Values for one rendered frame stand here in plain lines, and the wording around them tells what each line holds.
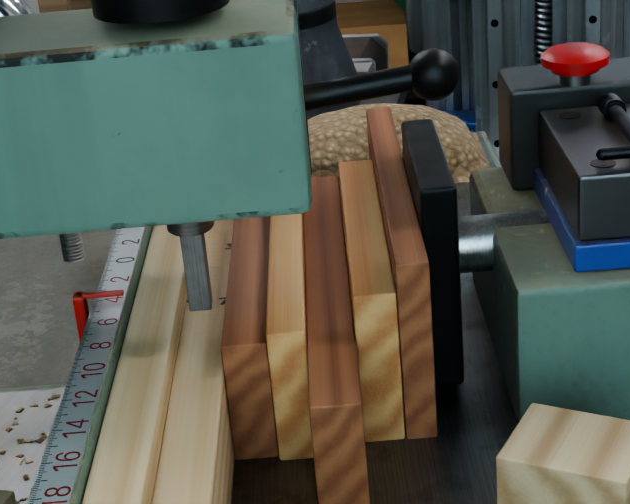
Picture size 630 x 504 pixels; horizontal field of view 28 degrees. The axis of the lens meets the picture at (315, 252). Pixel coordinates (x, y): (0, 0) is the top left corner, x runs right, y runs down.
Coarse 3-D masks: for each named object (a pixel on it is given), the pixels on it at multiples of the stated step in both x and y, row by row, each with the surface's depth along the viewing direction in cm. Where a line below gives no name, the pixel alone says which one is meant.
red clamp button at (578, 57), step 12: (552, 48) 56; (564, 48) 55; (576, 48) 55; (588, 48) 55; (600, 48) 55; (552, 60) 55; (564, 60) 54; (576, 60) 54; (588, 60) 54; (600, 60) 54; (552, 72) 56; (564, 72) 55; (576, 72) 55; (588, 72) 55
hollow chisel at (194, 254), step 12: (180, 240) 50; (192, 240) 50; (204, 240) 51; (192, 252) 50; (204, 252) 50; (192, 264) 51; (204, 264) 51; (192, 276) 51; (204, 276) 51; (192, 288) 51; (204, 288) 51; (192, 300) 51; (204, 300) 51
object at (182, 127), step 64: (256, 0) 49; (0, 64) 44; (64, 64) 44; (128, 64) 44; (192, 64) 44; (256, 64) 44; (0, 128) 45; (64, 128) 45; (128, 128) 45; (192, 128) 45; (256, 128) 45; (0, 192) 46; (64, 192) 46; (128, 192) 46; (192, 192) 46; (256, 192) 46
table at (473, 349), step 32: (480, 320) 59; (480, 352) 56; (480, 384) 54; (448, 416) 52; (480, 416) 52; (512, 416) 51; (384, 448) 50; (416, 448) 50; (448, 448) 50; (480, 448) 49; (256, 480) 49; (288, 480) 48; (384, 480) 48; (416, 480) 48; (448, 480) 48; (480, 480) 47
